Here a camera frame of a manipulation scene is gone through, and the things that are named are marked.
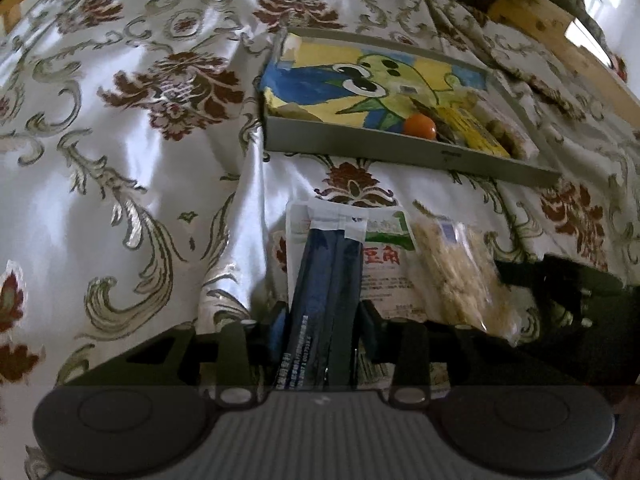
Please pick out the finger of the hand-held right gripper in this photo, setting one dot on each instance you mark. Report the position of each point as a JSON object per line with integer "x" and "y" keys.
{"x": 565, "y": 272}
{"x": 565, "y": 320}

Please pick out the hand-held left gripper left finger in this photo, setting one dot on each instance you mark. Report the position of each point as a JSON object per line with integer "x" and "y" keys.
{"x": 276, "y": 340}

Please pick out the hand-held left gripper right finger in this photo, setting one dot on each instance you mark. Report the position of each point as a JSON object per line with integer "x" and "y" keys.
{"x": 368, "y": 332}

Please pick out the dark blue packet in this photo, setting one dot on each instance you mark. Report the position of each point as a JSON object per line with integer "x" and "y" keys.
{"x": 320, "y": 300}

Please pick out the white packet green label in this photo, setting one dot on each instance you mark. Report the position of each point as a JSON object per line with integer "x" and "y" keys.
{"x": 385, "y": 270}

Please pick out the puffed rice cracker packet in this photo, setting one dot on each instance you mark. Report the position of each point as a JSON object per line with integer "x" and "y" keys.
{"x": 455, "y": 270}

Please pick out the clear nut bar packet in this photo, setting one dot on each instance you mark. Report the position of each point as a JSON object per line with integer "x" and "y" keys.
{"x": 510, "y": 132}

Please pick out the yellow snack packet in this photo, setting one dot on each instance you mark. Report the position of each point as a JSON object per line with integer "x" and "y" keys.
{"x": 475, "y": 132}

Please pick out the grey tray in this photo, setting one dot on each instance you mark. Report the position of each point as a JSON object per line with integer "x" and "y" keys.
{"x": 400, "y": 152}

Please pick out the tangerine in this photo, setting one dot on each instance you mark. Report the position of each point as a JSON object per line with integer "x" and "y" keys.
{"x": 419, "y": 126}

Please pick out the floral printed blanket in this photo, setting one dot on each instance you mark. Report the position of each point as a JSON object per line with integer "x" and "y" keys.
{"x": 125, "y": 185}

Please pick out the white box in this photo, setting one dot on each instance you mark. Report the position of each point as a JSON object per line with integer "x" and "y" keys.
{"x": 585, "y": 40}

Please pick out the wooden bed frame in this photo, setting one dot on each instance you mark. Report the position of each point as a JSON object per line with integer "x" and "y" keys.
{"x": 540, "y": 25}

